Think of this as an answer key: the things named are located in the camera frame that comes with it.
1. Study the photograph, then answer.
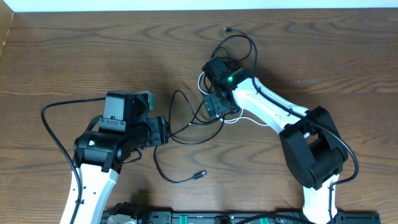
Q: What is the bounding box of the white usb cable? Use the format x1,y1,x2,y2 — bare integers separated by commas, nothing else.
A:
197,71,269,127

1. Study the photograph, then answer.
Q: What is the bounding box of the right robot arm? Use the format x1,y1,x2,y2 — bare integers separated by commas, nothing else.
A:
202,57,348,223

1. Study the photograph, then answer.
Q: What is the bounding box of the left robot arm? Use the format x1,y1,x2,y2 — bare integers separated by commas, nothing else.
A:
61,91,168,223

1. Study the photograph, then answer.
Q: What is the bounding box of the cardboard box edge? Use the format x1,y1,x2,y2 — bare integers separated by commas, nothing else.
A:
0,0,15,55

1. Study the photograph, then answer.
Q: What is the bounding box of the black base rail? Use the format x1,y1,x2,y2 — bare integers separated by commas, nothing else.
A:
102,202,382,224

